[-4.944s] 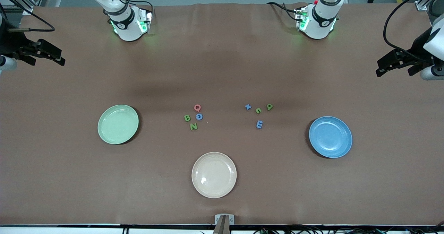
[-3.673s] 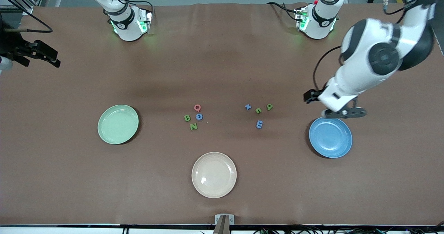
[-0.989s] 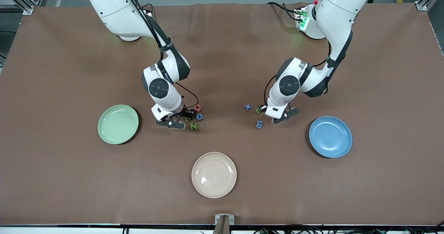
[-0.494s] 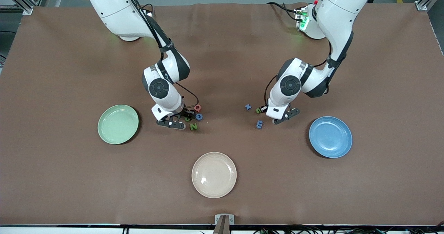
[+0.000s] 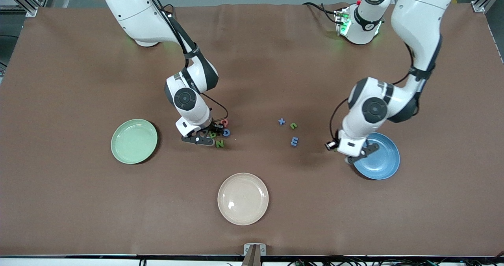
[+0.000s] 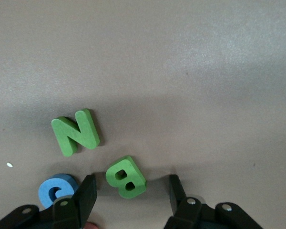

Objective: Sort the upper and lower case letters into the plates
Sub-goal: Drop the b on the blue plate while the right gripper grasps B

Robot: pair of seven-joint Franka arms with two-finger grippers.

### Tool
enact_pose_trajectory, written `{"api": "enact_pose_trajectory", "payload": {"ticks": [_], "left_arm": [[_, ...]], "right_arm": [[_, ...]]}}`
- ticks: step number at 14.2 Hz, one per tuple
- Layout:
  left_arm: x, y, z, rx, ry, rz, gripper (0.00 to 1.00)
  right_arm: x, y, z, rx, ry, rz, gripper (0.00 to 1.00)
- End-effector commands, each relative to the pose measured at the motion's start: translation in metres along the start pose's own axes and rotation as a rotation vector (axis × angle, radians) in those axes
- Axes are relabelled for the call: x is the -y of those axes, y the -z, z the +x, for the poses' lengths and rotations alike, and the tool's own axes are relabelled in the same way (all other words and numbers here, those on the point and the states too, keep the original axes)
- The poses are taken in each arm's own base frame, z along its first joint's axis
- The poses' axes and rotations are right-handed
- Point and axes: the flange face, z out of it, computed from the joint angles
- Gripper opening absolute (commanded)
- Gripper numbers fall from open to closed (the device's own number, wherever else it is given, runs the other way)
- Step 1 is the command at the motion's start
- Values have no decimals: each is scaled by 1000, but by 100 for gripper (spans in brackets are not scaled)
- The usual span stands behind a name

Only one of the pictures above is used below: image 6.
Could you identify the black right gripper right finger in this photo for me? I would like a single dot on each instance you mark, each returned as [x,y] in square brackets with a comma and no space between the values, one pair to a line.
[195,214]

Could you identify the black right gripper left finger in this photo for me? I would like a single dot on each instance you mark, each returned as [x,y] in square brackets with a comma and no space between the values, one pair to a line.
[66,214]

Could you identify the pink letter Q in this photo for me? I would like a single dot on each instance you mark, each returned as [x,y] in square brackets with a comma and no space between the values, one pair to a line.
[91,226]

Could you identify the blue letter G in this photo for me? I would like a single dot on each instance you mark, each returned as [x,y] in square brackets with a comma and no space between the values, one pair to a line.
[44,190]

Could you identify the green letter B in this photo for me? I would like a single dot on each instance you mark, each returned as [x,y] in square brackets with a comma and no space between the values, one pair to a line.
[134,173]

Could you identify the green letter N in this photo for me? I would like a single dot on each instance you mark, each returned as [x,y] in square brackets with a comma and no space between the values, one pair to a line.
[74,133]

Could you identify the tiny white speck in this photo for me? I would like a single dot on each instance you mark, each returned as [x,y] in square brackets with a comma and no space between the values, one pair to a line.
[9,164]

